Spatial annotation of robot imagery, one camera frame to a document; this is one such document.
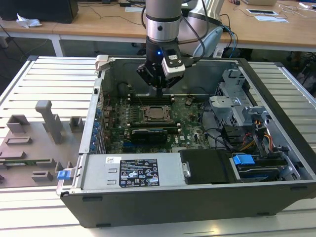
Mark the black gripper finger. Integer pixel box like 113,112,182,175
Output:
136,63,161,97
159,74,185,97

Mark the metal socket cover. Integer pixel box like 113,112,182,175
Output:
142,105,173,124

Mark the beige case latch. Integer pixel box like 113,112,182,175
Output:
94,54,110,72

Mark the black graphics card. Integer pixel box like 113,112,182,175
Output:
130,127,169,143

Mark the green motherboard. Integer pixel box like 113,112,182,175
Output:
100,95,214,155

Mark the small white box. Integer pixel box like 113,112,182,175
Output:
212,47,225,59

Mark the silver drive cage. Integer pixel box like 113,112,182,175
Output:
208,68,272,129

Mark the wooden desk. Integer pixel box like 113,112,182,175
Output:
0,0,316,54

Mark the black power connector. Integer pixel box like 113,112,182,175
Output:
221,125,239,145

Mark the black power supply label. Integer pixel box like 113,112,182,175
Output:
119,158,160,188

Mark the black plastic shroud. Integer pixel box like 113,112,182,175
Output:
177,149,242,186

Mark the silver power supply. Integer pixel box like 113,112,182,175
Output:
74,152,186,191

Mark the blue disk carrier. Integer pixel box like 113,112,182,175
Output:
232,153,271,182

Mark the grey parts rack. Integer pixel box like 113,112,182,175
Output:
0,100,86,190

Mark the white framed tablet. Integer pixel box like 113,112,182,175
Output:
246,8,277,16

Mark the black PC case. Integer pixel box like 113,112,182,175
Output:
56,54,316,229

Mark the beige flat box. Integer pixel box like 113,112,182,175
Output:
247,0,282,7

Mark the black monitor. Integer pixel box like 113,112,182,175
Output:
0,0,79,25

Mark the blue case latch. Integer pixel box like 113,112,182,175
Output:
57,168,72,181

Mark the crumpled white paper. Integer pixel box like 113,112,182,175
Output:
15,12,43,28

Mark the green RAM stick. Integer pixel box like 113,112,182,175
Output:
0,159,51,166

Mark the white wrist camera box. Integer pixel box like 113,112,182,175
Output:
161,48,186,80

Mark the black wire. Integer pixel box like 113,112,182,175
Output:
204,132,234,151
198,100,211,139

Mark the blue cable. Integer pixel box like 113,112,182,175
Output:
223,24,239,59

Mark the silver metal handle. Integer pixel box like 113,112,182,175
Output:
181,161,192,179

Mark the red wire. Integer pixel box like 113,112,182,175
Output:
242,132,253,147

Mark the orange wire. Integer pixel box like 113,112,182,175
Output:
262,133,273,150

